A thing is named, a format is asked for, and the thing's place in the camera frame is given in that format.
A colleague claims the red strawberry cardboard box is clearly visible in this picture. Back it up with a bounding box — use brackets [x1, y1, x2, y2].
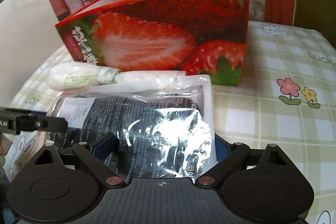
[55, 0, 250, 87]

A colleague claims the clear bag with black cloth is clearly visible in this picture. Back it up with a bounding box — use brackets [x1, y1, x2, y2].
[46, 74, 217, 183]

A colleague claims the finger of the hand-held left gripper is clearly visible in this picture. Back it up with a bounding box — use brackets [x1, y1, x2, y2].
[15, 112, 69, 134]

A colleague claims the green checked tablecloth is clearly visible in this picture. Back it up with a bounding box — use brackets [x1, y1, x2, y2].
[5, 21, 336, 224]

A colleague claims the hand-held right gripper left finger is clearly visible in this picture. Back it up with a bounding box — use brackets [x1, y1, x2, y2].
[33, 133, 125, 186]

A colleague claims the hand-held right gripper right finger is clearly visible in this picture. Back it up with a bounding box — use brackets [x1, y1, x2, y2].
[196, 135, 290, 186]

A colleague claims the white plastic packet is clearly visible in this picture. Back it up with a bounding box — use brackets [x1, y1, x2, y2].
[115, 70, 187, 88]

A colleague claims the white green wrapped roll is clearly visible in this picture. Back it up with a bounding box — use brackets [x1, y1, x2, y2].
[49, 61, 120, 90]

